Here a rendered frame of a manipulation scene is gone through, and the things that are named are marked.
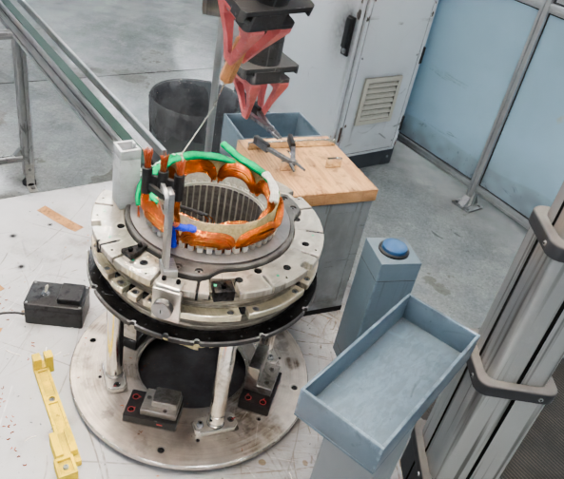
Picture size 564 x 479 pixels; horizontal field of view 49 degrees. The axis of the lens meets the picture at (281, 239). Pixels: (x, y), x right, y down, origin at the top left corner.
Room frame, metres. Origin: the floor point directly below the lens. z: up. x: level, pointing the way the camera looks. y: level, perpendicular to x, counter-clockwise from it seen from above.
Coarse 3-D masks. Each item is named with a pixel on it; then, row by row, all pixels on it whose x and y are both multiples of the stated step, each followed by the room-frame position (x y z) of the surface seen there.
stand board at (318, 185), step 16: (240, 144) 1.01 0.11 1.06; (256, 160) 0.96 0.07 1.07; (272, 160) 0.97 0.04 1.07; (304, 160) 1.00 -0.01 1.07; (320, 160) 1.01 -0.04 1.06; (272, 176) 0.92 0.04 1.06; (288, 176) 0.93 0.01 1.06; (304, 176) 0.94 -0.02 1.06; (320, 176) 0.95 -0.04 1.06; (336, 176) 0.96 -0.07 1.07; (352, 176) 0.97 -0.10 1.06; (304, 192) 0.88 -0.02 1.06; (320, 192) 0.89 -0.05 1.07; (336, 192) 0.91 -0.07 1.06; (352, 192) 0.92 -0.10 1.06; (368, 192) 0.94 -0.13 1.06
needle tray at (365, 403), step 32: (384, 320) 0.61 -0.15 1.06; (416, 320) 0.66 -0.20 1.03; (448, 320) 0.64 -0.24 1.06; (352, 352) 0.55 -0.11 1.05; (384, 352) 0.59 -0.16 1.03; (416, 352) 0.60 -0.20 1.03; (448, 352) 0.62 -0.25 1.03; (320, 384) 0.49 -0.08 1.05; (352, 384) 0.52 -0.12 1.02; (384, 384) 0.54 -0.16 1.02; (416, 384) 0.55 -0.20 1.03; (320, 416) 0.45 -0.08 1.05; (352, 416) 0.48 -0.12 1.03; (384, 416) 0.49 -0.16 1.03; (416, 416) 0.48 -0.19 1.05; (320, 448) 0.52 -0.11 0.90; (352, 448) 0.42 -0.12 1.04; (384, 448) 0.41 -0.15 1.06
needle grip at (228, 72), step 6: (240, 36) 0.70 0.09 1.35; (234, 42) 0.70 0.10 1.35; (240, 60) 0.70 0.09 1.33; (228, 66) 0.70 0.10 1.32; (234, 66) 0.70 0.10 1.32; (222, 72) 0.71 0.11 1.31; (228, 72) 0.70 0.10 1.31; (234, 72) 0.70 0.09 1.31; (222, 78) 0.70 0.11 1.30; (228, 78) 0.70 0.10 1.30
